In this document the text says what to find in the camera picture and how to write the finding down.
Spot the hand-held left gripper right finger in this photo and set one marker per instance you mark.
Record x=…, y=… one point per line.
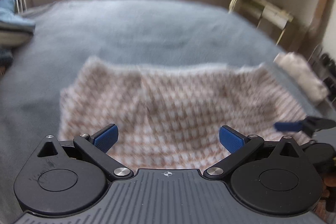
x=231, y=138

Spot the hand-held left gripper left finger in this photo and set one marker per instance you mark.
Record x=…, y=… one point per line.
x=106, y=138

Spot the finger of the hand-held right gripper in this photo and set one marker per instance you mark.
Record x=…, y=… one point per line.
x=287, y=126

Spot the beige houndstooth coat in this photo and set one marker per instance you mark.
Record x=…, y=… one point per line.
x=170, y=103

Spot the cream folded garment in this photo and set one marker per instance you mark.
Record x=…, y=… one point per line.
x=302, y=74

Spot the white desk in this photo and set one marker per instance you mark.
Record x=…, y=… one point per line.
x=270, y=14

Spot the leaning wooden board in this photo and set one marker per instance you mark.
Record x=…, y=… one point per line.
x=319, y=8

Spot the cream bedpost finial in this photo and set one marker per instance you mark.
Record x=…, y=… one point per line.
x=233, y=2

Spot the white folded garment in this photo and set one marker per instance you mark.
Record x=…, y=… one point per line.
x=13, y=36

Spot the light blue folded cloth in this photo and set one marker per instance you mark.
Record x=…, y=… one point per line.
x=15, y=20

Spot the blue pillow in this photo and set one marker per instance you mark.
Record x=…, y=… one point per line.
x=6, y=3

